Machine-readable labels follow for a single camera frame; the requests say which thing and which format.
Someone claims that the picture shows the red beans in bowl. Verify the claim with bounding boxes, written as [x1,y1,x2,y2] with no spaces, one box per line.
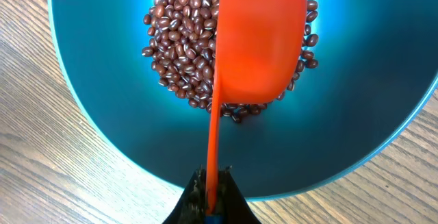
[142,0,318,122]

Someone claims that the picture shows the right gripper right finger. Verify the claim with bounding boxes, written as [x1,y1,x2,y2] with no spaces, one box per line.
[216,166,261,224]

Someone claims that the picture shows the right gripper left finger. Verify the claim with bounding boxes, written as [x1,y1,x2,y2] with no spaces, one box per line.
[163,169,206,224]

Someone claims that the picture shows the red scoop blue handle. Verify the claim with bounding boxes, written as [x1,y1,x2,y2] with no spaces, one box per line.
[205,0,307,223]

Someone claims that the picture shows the blue metal bowl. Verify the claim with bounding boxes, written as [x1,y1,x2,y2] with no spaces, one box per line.
[48,0,437,200]

